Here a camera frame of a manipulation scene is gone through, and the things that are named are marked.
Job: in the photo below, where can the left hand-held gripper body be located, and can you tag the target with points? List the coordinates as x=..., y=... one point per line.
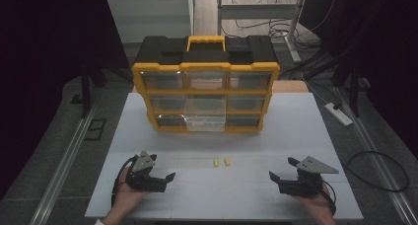
x=143, y=177

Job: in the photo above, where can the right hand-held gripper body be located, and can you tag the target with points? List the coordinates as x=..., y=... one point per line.
x=304, y=185

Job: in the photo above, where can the small yellow wall plug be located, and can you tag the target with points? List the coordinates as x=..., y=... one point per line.
x=216, y=163
x=226, y=161

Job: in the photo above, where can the clear plastic drawer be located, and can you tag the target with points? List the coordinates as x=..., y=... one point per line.
x=205, y=118

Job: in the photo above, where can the person's right hand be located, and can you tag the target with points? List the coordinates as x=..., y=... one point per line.
x=315, y=202

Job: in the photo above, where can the person's left hand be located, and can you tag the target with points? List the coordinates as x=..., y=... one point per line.
x=126, y=195

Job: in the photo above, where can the black floor socket plate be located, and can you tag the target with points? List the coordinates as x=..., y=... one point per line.
x=95, y=129

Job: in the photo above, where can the white power strip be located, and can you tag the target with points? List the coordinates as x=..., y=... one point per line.
x=339, y=114

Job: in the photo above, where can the black plug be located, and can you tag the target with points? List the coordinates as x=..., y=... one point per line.
x=337, y=106

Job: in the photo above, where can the wooden table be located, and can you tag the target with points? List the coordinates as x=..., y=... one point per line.
x=291, y=86

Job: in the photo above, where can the set of closed clear drawers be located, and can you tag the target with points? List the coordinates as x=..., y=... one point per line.
x=162, y=80

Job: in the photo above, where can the black metal stand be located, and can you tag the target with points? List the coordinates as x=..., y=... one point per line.
x=353, y=83
x=86, y=87

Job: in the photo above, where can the yellow and black organizer box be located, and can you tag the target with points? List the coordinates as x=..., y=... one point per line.
x=203, y=55

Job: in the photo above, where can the dark curtain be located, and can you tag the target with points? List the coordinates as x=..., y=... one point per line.
x=42, y=70
x=387, y=54

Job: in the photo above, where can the white cabinet panel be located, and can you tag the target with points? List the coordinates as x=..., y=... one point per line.
x=148, y=16

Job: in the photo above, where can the aluminium floor rail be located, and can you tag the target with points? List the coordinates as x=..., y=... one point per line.
x=62, y=172
x=378, y=162

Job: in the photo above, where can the white desk frame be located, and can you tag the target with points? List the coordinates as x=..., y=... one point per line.
x=292, y=27

